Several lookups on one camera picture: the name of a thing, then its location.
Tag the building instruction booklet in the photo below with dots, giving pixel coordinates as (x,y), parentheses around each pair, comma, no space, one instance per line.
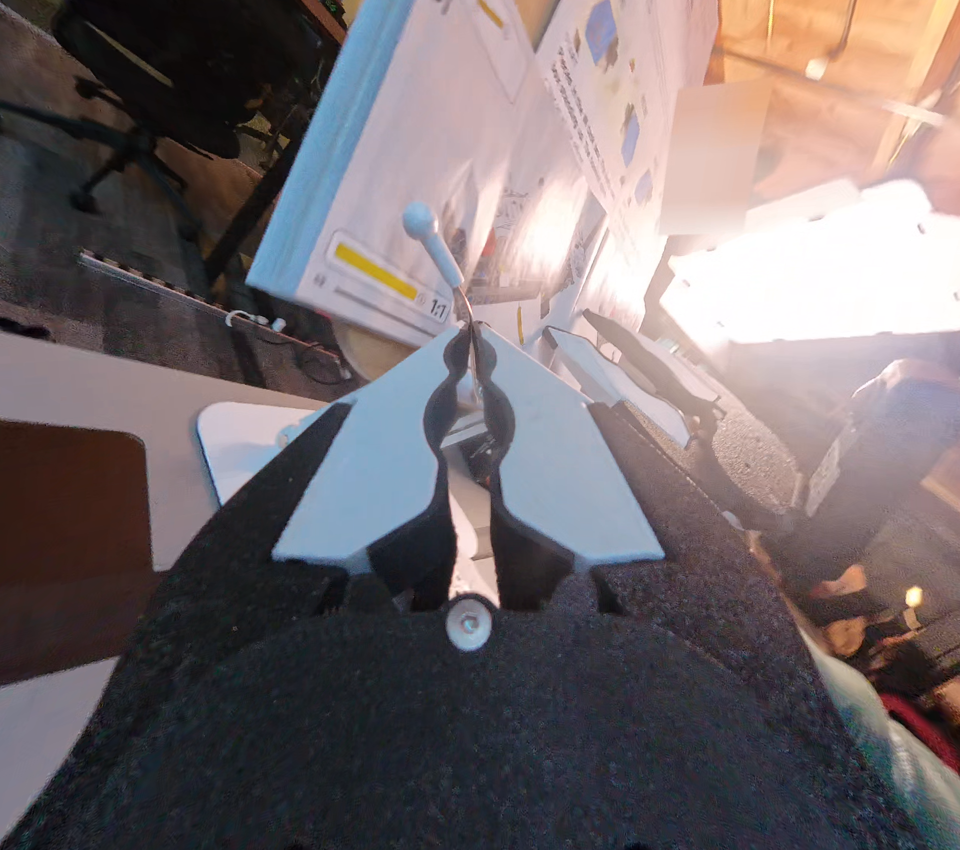
(420,138)

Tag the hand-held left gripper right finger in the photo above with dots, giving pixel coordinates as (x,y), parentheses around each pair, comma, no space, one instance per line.
(585,483)

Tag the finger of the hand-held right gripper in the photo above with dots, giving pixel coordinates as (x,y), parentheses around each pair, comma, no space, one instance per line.
(615,385)
(660,363)

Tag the dark grey flat mat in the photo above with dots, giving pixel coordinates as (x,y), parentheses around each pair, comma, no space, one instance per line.
(67,550)

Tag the long grey power strip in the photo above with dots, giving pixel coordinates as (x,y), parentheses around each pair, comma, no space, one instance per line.
(187,299)

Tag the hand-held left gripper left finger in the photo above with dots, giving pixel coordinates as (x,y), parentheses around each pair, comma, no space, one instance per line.
(360,475)

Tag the printed task sheet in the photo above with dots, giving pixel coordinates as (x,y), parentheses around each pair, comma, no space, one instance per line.
(675,3)

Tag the black office chair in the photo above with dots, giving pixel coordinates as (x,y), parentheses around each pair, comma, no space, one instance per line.
(172,63)

